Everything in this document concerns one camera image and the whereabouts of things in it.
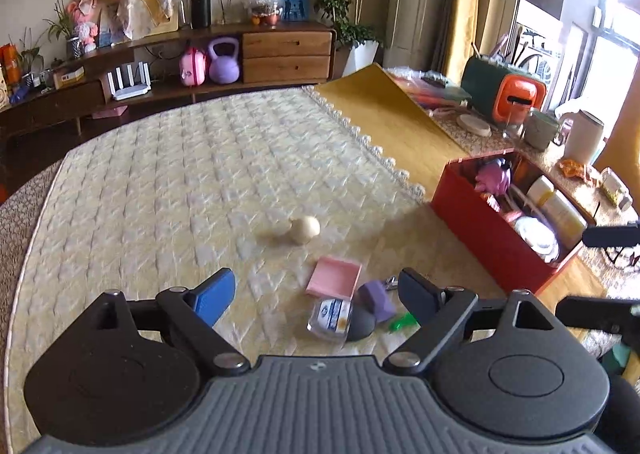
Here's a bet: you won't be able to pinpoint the purple block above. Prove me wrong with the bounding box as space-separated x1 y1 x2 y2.
357 280 398 324

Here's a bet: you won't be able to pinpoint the orange wrapper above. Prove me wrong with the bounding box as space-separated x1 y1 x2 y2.
559 159 601 183

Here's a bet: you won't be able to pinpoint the small pill bottle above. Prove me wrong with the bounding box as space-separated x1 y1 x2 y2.
600 168 632 211

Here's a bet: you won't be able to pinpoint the small green object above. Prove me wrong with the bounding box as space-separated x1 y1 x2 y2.
389 312 419 333

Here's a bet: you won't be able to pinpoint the red tin box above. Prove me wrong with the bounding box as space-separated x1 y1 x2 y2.
431 149 598 296

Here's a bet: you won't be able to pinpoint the small potted plant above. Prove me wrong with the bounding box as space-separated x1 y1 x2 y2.
45 0 83 60

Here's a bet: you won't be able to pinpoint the clear case with blue label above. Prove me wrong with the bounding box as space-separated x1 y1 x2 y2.
307 298 353 342

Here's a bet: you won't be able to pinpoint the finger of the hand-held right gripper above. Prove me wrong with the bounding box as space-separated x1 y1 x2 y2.
582 223 640 249
556 296 640 335

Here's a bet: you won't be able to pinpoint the lace tablecloth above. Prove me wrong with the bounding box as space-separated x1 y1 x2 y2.
0 159 66 335

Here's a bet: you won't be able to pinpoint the purple kettlebell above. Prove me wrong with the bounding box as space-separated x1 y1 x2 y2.
207 36 242 84

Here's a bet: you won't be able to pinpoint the white tumbler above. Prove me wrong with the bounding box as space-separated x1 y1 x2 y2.
557 109 605 165

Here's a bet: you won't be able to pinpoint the green storage box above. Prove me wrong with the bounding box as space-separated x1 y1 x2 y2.
461 56 521 110

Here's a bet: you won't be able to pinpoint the black speaker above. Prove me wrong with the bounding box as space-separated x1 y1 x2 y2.
191 0 212 29

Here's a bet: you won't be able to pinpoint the black eyeglasses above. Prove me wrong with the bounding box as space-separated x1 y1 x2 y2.
602 245 640 269

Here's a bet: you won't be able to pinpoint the clear drinking glass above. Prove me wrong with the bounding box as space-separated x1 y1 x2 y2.
501 101 532 139

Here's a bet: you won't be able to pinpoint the pink flat box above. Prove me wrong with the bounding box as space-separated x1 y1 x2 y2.
305 256 363 299

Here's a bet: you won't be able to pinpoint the green mug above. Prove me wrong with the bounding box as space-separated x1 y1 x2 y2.
524 110 561 151

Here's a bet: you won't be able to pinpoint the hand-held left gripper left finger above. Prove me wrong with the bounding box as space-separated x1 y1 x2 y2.
97 268 251 377

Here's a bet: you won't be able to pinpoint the white plant pot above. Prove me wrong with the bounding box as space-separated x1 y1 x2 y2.
344 39 382 77

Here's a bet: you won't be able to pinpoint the dark grey oval object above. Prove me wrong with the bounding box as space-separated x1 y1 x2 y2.
345 306 376 341

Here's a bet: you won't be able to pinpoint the quilted cream table cover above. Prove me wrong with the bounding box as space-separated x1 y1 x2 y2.
4 85 506 435

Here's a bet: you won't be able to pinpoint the round white coaster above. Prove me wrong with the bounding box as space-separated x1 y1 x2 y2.
457 115 493 137

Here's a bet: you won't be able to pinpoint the orange tissue box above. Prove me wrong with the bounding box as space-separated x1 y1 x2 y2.
492 74 547 124

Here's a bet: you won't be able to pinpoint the yellow mat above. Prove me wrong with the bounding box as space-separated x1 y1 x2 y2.
316 63 608 340

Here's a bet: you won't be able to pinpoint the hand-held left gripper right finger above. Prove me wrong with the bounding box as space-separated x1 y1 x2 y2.
384 270 553 369

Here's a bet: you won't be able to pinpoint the wooden media cabinet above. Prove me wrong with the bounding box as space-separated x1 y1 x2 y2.
0 21 337 142

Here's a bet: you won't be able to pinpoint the cream bottle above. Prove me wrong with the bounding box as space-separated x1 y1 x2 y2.
527 176 588 235

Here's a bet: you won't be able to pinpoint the plastic bag of fruit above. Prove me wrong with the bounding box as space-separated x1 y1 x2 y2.
244 0 280 27

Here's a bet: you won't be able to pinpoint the pink toy suitcase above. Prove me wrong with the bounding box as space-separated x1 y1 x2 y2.
179 46 208 86

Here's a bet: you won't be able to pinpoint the purple toy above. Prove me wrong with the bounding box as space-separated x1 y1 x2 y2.
475 159 513 196

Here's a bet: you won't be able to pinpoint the washing machine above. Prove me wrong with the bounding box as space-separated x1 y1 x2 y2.
520 31 563 85

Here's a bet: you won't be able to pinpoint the white router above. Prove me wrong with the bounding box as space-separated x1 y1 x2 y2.
106 61 152 101

